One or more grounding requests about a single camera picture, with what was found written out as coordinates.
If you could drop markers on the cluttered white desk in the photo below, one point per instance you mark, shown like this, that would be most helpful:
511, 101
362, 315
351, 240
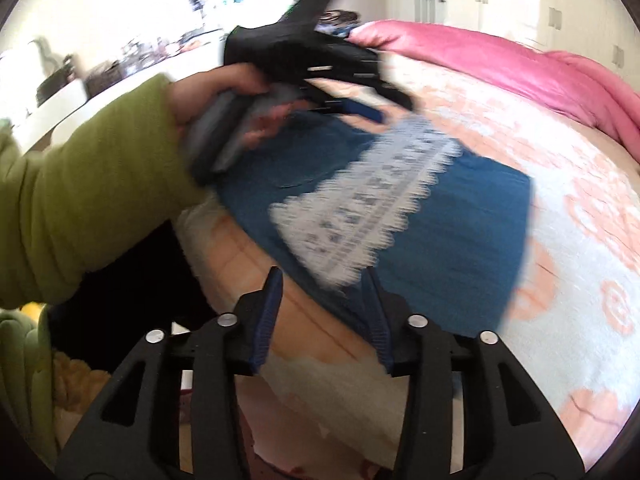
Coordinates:
75, 105

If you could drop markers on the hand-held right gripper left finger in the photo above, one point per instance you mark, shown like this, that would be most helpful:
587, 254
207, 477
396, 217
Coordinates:
270, 310

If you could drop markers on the white wardrobe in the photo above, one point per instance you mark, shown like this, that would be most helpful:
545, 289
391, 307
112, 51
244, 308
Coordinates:
525, 5

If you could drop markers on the green garment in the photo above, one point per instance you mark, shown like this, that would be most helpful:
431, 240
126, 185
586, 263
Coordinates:
20, 360

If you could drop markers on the pink quilt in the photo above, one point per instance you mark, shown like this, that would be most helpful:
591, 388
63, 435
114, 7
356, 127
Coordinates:
500, 60

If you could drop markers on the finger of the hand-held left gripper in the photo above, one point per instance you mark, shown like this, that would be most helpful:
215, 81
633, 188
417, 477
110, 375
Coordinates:
395, 96
360, 109

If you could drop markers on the person's left forearm green sleeve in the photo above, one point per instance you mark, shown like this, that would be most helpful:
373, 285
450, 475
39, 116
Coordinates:
90, 185

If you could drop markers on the person's left hand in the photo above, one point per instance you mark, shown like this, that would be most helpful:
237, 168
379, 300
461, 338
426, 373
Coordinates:
210, 85

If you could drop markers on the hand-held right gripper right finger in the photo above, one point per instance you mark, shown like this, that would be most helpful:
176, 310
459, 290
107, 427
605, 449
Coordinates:
379, 330

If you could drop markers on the orange white printed blanket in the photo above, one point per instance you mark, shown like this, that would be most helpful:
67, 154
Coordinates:
575, 270

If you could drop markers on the pile of clothes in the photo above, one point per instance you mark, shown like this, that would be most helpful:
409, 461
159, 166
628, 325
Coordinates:
340, 22

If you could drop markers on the blue denim pants lace trim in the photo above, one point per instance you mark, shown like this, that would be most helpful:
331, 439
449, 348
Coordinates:
450, 240

